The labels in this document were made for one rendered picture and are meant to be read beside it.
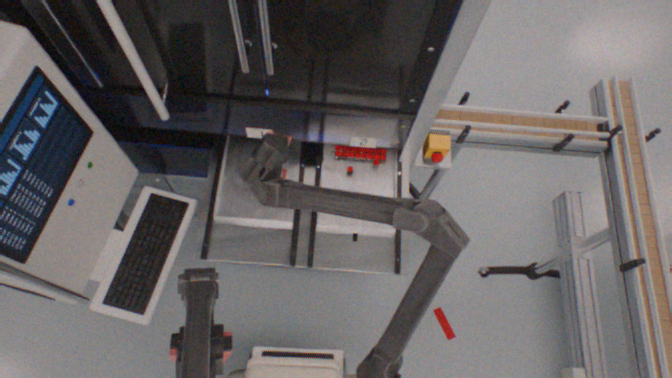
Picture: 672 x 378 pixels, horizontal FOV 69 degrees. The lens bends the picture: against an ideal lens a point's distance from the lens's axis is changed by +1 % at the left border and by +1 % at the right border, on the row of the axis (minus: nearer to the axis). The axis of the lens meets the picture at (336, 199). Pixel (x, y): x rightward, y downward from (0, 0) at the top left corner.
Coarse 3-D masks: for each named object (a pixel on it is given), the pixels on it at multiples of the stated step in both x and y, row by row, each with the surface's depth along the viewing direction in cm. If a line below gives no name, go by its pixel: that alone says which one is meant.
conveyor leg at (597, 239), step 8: (600, 232) 184; (608, 232) 179; (584, 240) 195; (592, 240) 189; (600, 240) 185; (608, 240) 182; (576, 248) 200; (584, 248) 195; (592, 248) 193; (552, 256) 220; (536, 264) 236; (544, 264) 227; (552, 264) 221; (536, 272) 236
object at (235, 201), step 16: (240, 144) 172; (256, 144) 173; (224, 160) 168; (240, 160) 170; (288, 160) 171; (224, 176) 168; (288, 176) 169; (224, 192) 166; (240, 192) 166; (224, 208) 163; (240, 208) 164; (256, 208) 164; (272, 208) 164; (288, 208) 165; (288, 224) 162
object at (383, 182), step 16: (336, 176) 170; (352, 176) 170; (368, 176) 171; (384, 176) 171; (368, 192) 168; (384, 192) 169; (320, 224) 160; (336, 224) 160; (352, 224) 164; (368, 224) 164; (384, 224) 164
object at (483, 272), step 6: (534, 264) 240; (480, 270) 251; (486, 270) 245; (492, 270) 244; (498, 270) 243; (504, 270) 242; (510, 270) 241; (516, 270) 240; (522, 270) 240; (528, 270) 240; (552, 270) 241; (558, 270) 243; (480, 276) 250; (486, 276) 250; (528, 276) 241; (534, 276) 238; (540, 276) 238; (552, 276) 241; (558, 276) 242
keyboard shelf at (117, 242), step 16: (144, 192) 172; (160, 192) 172; (192, 208) 171; (128, 224) 168; (112, 240) 166; (128, 240) 166; (176, 240) 167; (112, 256) 164; (176, 256) 166; (96, 272) 162; (112, 272) 161; (160, 288) 161; (96, 304) 158; (144, 320) 157
